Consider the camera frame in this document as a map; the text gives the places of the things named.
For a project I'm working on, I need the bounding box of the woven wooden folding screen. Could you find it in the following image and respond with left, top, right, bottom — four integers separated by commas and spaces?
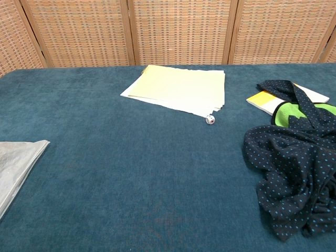
0, 0, 336, 78

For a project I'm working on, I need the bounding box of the pale yellow paper pad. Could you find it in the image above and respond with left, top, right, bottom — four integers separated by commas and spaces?
120, 65, 226, 117

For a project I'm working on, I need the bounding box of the dark polka dot garment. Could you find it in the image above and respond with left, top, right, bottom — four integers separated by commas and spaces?
243, 80, 336, 242

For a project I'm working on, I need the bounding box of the teal table cloth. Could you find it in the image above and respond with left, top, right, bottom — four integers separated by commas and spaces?
0, 62, 336, 252

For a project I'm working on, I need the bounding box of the yellow and white notebook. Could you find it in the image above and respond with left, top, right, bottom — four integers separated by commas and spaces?
246, 82, 330, 116

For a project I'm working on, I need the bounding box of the grey plastic bag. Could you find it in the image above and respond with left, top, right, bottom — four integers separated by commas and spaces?
0, 140, 51, 220

